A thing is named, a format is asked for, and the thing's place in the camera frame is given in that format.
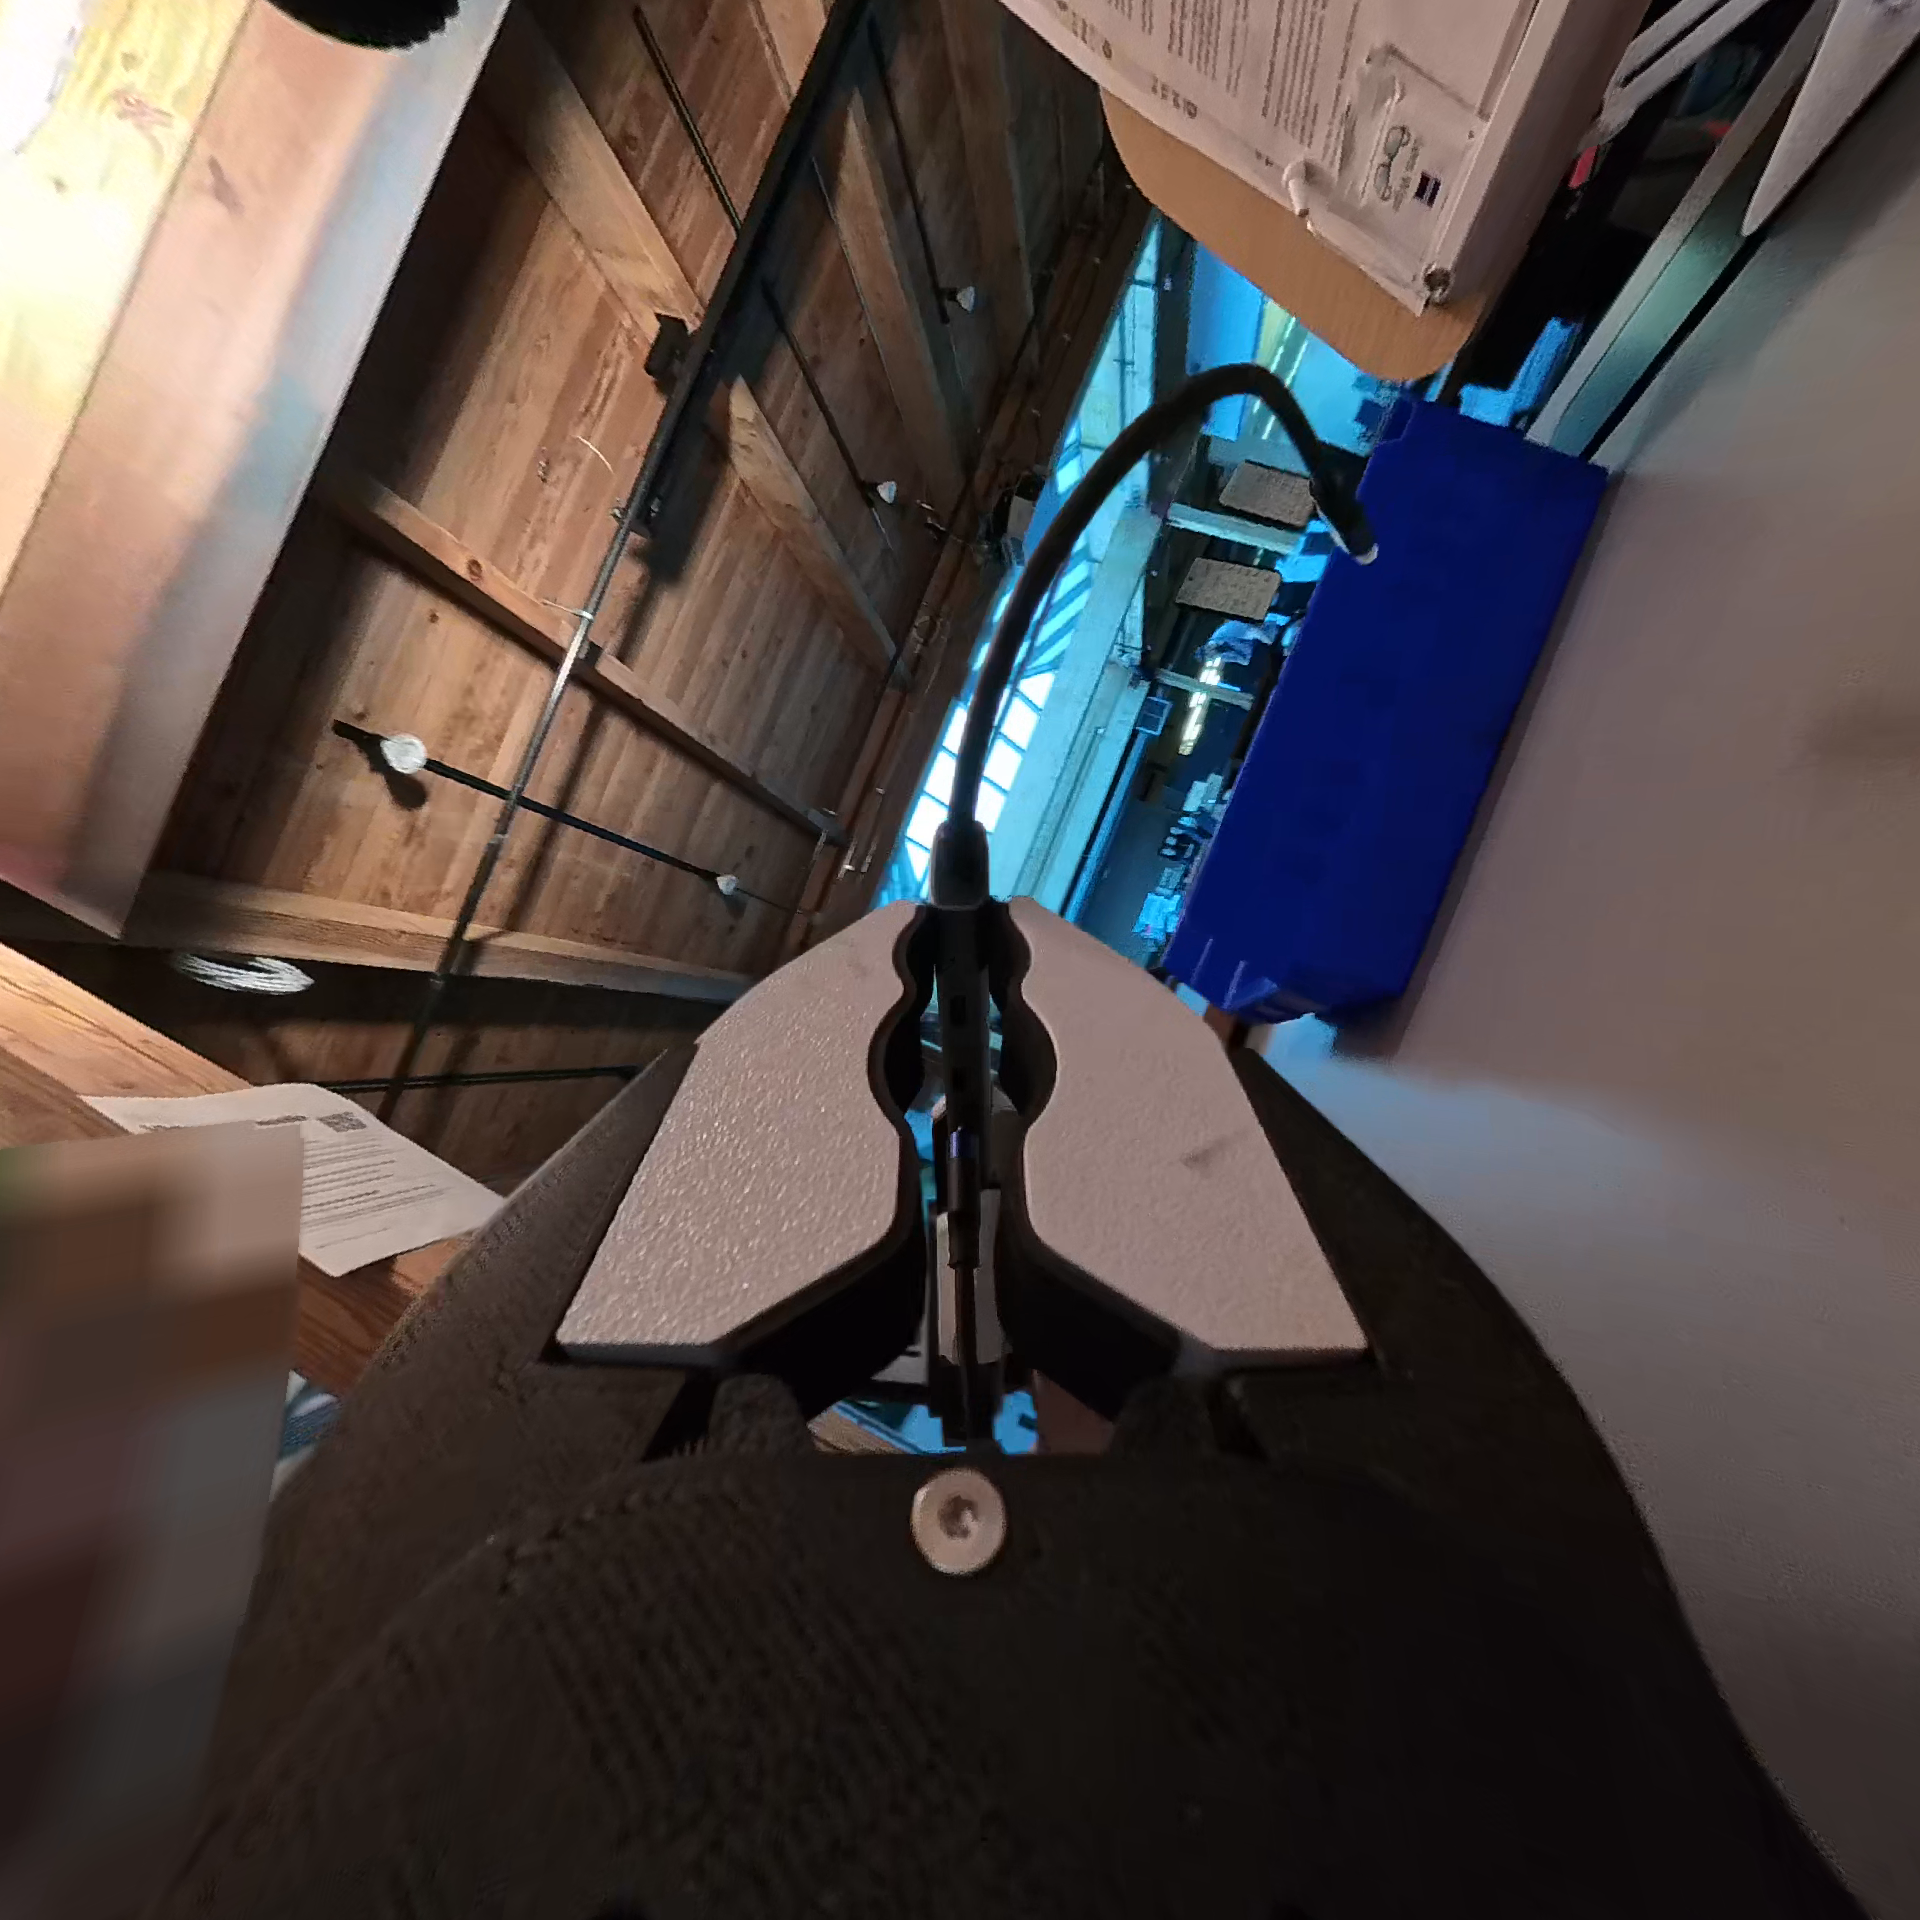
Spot wooden table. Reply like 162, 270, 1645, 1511
0, 941, 513, 1403

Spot black hub cable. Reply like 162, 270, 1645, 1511
928, 362, 1382, 915

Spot white panel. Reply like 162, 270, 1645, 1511
1740, 0, 1920, 239

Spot grey usb hub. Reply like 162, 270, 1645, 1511
904, 899, 1021, 1449

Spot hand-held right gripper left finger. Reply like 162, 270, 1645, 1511
555, 895, 934, 1414

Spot brown pin board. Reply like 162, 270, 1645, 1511
1099, 82, 1490, 385

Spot blue plastic bin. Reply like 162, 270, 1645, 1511
1161, 398, 1612, 1023

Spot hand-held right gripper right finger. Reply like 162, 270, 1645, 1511
984, 894, 1373, 1422

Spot pinned paper sheets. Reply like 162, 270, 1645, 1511
1002, 0, 1652, 320

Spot grey desk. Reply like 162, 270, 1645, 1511
1245, 58, 1920, 1920

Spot printed paper sheet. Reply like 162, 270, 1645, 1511
82, 1079, 507, 1279

